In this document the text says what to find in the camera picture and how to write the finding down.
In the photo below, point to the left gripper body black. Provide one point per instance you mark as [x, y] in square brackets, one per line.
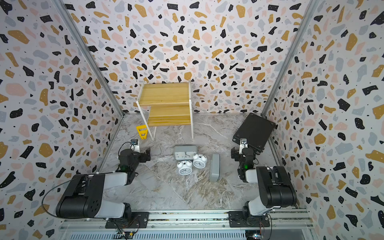
[144, 155]

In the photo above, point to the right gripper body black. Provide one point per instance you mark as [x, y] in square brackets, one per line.
[235, 153]

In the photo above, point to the grey rectangular alarm clock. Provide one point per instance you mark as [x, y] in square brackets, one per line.
[215, 168]
[182, 153]

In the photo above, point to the wooden two-tier shelf white frame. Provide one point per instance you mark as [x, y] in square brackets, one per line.
[163, 105]

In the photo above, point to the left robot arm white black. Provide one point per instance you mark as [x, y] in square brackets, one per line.
[83, 197]

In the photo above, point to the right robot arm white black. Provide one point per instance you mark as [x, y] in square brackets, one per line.
[275, 188]

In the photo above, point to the white twin-bell alarm clock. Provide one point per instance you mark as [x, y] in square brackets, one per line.
[199, 161]
[185, 167]

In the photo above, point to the yellow plastic triangular piece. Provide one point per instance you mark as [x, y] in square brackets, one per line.
[142, 131]

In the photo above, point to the black flat case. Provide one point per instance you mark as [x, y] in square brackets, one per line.
[256, 130]

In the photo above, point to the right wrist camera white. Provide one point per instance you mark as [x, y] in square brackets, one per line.
[243, 145]

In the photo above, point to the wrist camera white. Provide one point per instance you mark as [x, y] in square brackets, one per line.
[135, 147]
[243, 145]

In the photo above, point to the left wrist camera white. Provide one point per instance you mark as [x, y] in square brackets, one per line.
[135, 147]

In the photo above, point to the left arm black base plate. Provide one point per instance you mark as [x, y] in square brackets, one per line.
[136, 220]

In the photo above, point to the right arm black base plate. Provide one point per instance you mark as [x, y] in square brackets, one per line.
[249, 219]

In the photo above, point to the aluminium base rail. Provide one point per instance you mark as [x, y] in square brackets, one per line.
[283, 224]

